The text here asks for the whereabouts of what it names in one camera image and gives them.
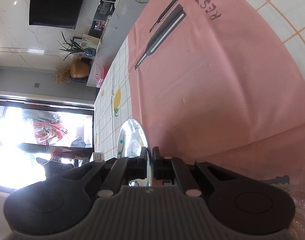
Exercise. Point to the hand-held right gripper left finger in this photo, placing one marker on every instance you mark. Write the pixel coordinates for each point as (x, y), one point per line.
(137, 167)

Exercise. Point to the colourful hanging laundry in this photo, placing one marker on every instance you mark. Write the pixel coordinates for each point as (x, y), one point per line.
(47, 132)

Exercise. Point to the dried flowers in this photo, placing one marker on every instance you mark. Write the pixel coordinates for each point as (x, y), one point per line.
(61, 76)

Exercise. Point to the black wall television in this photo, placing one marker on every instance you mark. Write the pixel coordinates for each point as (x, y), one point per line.
(57, 2)

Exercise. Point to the white marble tv cabinet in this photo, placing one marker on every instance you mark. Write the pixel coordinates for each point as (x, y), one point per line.
(112, 37)

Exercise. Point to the pink printed table mat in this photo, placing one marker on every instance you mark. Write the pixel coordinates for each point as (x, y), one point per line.
(217, 80)

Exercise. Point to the clear glass plate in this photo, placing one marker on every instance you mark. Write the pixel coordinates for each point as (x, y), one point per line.
(302, 205)

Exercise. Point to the illustrated white card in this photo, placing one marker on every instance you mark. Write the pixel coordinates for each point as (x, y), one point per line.
(91, 40)

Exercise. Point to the sliding glass door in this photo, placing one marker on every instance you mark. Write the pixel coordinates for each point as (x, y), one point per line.
(7, 120)

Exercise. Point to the brown round jar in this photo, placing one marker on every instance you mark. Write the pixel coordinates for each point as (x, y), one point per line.
(80, 69)

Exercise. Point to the plant in blue vase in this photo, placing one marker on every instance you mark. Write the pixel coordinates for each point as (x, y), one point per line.
(90, 52)

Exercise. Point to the floral ceramic plate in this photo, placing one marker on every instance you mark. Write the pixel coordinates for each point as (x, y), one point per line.
(131, 135)

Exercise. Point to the pink plastic toolbox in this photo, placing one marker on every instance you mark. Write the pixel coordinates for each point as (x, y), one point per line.
(101, 78)

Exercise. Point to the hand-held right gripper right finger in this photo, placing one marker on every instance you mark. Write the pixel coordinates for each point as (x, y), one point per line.
(158, 167)

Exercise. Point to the small pink picture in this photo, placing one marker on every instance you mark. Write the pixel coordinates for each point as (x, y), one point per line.
(101, 25)

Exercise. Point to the white cardboard box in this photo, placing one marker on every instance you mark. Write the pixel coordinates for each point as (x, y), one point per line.
(97, 156)

